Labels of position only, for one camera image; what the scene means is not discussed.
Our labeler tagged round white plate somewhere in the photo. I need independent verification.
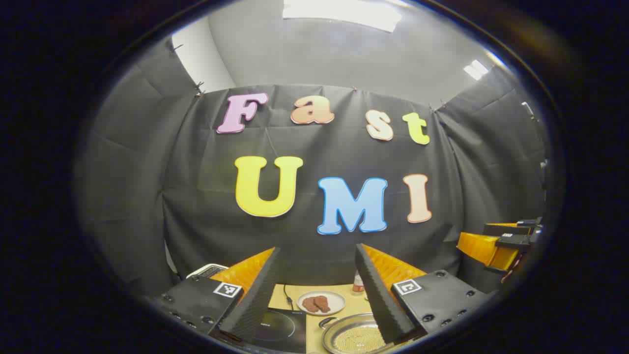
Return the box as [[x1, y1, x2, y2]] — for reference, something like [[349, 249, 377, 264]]
[[297, 290, 346, 316]]

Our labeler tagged steel pot with black handles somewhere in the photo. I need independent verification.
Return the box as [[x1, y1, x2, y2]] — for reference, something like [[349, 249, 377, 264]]
[[318, 313, 396, 354]]

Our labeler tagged white toaster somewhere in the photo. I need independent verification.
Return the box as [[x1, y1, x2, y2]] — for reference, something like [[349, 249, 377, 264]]
[[187, 264, 229, 280]]

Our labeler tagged small ceiling light panel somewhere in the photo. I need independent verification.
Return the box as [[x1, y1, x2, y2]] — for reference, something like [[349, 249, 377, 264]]
[[463, 59, 490, 81]]

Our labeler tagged large pile of soybeans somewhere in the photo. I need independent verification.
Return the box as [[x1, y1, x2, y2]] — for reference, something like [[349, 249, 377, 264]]
[[337, 327, 386, 353]]

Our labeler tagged black induction cooktop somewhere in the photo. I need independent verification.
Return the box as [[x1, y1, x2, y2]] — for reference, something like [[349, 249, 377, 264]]
[[211, 307, 308, 354]]

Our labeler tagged large ceiling light panel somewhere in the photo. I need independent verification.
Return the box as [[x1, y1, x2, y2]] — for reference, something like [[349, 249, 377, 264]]
[[283, 0, 403, 33]]

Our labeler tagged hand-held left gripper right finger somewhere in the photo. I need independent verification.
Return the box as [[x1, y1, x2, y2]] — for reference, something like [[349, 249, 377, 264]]
[[355, 243, 492, 345]]

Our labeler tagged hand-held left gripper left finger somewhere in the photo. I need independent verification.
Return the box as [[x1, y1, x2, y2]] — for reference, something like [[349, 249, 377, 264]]
[[152, 247, 282, 345]]

